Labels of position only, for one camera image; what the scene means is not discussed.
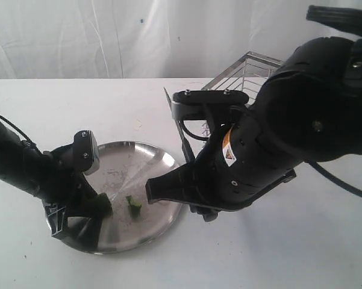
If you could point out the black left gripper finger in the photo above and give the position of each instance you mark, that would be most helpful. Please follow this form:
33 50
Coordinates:
56 219
81 233

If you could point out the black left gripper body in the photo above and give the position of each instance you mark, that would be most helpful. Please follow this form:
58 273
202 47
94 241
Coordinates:
69 186

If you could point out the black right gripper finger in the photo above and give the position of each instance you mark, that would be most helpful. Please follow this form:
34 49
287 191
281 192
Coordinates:
208 212
177 186

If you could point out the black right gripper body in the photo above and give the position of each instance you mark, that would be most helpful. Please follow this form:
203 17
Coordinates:
239 164

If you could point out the green vegetable piece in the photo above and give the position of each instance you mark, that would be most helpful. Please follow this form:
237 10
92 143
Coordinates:
101 205

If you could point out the black handled knife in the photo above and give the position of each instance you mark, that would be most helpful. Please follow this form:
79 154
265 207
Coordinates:
185 145

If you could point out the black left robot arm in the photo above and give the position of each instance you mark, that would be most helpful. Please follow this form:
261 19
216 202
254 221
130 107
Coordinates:
22 164

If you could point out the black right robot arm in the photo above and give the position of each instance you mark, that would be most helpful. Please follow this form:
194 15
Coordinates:
308 111

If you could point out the small green cut slice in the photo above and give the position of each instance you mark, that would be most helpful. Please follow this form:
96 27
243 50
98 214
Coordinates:
134 206

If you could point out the round stainless steel plate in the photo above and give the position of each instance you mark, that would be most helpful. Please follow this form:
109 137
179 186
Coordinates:
125 167

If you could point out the white backdrop curtain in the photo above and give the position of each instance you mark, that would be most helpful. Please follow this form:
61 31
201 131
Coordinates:
146 39

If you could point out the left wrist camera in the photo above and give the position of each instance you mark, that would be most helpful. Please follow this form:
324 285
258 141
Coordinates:
85 152

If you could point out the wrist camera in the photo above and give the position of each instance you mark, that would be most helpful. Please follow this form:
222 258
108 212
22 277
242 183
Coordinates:
215 107
85 152

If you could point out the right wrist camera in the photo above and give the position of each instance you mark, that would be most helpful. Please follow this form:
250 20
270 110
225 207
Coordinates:
215 107

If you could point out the wire mesh utensil holder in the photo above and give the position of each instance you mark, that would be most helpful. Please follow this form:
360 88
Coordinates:
247 74

